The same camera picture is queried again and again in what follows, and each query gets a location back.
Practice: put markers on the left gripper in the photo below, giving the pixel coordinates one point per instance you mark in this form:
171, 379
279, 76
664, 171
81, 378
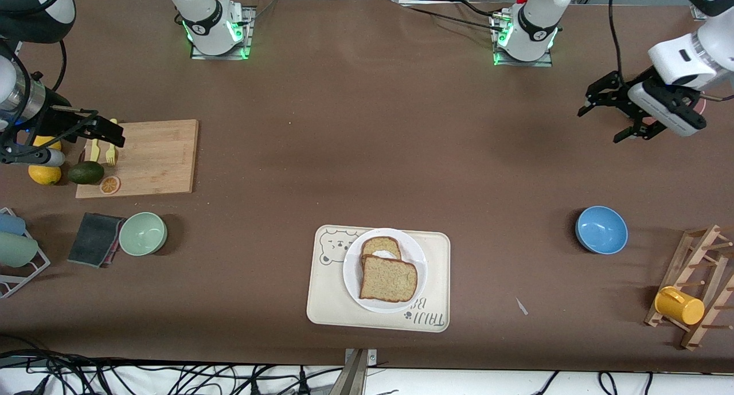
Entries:
629, 90

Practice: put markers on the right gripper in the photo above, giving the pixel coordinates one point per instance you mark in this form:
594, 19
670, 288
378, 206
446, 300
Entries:
57, 121

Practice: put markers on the fried egg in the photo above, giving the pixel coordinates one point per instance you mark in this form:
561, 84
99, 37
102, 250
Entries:
385, 254

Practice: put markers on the white round plate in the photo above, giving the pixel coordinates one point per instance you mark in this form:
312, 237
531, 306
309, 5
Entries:
352, 280

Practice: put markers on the plain brown bread slice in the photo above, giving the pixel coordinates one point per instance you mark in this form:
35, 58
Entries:
390, 279

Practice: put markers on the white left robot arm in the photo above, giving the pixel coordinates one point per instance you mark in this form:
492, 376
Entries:
539, 22

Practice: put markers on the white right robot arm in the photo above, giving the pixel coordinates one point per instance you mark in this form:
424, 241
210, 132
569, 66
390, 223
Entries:
206, 22

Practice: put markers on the yellow toy fork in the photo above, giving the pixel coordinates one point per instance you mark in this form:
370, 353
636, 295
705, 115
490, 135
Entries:
110, 156

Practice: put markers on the yellow toy knife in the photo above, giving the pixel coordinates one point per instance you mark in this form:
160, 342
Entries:
92, 152

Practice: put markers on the dark green avocado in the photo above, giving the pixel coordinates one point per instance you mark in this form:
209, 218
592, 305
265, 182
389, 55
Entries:
86, 172

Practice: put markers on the orange slice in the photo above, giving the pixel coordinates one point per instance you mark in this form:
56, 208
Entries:
110, 185

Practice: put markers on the yellow lemon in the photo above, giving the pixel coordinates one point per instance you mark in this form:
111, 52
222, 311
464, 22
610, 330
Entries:
49, 141
45, 175

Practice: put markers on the wooden cutting board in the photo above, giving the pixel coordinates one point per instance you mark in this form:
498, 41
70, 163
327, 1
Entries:
160, 160

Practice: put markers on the light green bowl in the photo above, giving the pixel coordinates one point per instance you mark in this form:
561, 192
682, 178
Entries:
143, 234

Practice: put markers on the dark grey sponge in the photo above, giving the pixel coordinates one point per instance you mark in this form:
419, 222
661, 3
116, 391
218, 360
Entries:
92, 240

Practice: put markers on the blue bowl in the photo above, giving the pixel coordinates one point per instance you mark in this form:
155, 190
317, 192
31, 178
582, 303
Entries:
602, 230

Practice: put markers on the light blue cup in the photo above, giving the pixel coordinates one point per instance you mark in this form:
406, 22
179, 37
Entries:
11, 224

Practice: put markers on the pale green cup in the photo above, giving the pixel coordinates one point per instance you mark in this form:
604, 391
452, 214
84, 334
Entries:
16, 250

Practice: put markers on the wooden mug rack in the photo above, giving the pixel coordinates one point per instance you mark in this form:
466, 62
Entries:
685, 263

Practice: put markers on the yellow mug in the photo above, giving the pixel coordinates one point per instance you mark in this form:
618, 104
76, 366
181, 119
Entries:
679, 306

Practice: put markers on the small white paper scrap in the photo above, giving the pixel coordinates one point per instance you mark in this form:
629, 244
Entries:
521, 306

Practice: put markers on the cream bear print tray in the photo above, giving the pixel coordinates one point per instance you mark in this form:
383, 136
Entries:
325, 303

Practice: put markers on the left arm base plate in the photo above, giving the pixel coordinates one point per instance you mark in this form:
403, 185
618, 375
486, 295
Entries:
539, 63

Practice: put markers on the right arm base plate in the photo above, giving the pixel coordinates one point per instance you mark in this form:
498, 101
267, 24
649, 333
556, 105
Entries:
250, 25

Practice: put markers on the metal table bracket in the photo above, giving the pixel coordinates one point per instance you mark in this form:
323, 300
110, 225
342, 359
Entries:
356, 375

